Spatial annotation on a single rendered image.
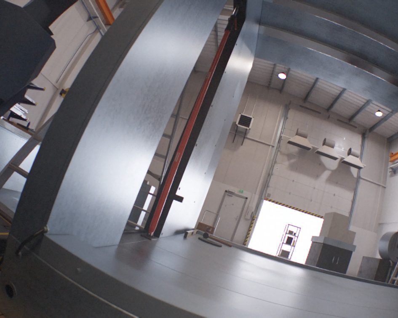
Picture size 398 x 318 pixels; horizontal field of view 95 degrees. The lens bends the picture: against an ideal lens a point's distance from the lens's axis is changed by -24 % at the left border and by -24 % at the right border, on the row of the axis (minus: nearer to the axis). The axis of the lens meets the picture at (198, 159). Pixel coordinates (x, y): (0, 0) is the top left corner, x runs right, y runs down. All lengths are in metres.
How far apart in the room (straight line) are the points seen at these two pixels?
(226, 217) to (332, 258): 6.61
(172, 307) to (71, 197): 0.29
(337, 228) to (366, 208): 7.92
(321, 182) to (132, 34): 11.84
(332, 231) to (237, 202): 6.44
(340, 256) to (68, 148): 5.42
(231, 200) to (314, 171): 4.36
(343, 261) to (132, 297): 5.35
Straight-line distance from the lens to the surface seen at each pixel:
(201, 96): 1.37
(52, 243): 0.49
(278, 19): 3.27
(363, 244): 13.26
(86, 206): 0.58
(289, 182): 11.58
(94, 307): 0.46
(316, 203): 11.91
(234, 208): 11.04
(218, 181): 11.20
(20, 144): 2.83
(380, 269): 6.27
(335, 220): 5.52
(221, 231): 11.01
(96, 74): 0.55
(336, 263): 5.51
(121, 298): 0.43
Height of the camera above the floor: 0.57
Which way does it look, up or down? 13 degrees up
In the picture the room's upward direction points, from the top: 21 degrees clockwise
